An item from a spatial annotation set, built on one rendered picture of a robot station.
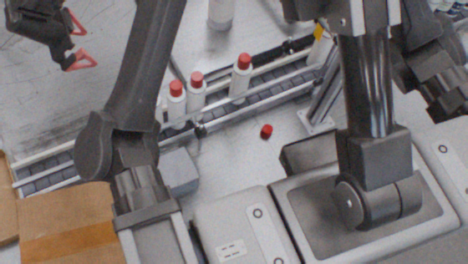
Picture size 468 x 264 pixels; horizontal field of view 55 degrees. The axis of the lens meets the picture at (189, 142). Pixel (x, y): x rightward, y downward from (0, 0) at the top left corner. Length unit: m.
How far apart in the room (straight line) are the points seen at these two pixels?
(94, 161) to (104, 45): 0.95
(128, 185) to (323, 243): 0.25
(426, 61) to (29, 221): 0.79
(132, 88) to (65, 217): 0.44
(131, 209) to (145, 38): 0.22
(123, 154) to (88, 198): 0.39
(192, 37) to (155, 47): 0.87
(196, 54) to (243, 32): 0.18
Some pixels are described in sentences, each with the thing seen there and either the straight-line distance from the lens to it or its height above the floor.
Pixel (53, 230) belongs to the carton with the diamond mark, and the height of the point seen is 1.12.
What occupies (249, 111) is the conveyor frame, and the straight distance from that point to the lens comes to 1.35.
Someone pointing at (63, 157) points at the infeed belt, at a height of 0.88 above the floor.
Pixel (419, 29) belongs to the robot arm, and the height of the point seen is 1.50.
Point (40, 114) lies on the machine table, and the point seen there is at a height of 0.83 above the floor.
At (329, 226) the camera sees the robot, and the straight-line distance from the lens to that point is 0.55.
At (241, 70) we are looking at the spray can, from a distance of 1.20.
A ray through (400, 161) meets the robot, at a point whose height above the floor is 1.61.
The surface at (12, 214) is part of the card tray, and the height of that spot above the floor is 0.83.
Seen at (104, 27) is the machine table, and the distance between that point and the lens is 1.58.
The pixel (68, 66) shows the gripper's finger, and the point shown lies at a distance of 1.02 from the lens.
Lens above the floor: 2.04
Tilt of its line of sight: 65 degrees down
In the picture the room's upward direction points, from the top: 2 degrees clockwise
